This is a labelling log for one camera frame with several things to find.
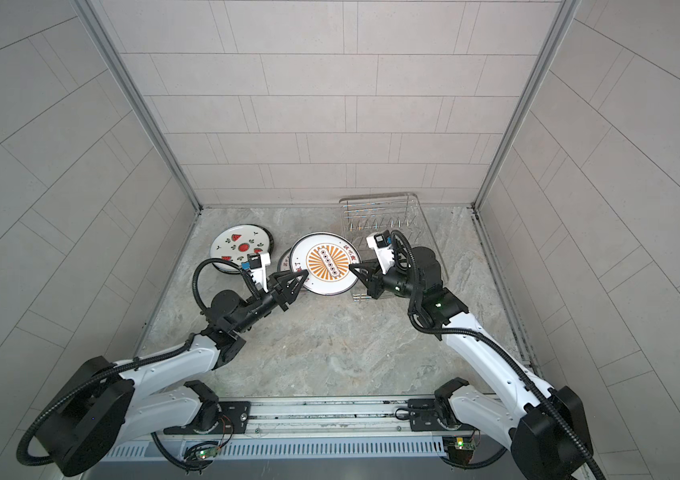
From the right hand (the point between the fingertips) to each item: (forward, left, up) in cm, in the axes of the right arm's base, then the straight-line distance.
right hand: (351, 271), depth 70 cm
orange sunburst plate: (+2, +5, +3) cm, 6 cm away
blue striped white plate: (+28, +39, -19) cm, 51 cm away
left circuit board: (-31, +34, -21) cm, 50 cm away
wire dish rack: (+42, -7, -24) cm, 48 cm away
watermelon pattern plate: (+28, +39, -19) cm, 51 cm away
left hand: (0, +9, -1) cm, 9 cm away
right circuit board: (-33, -23, -26) cm, 47 cm away
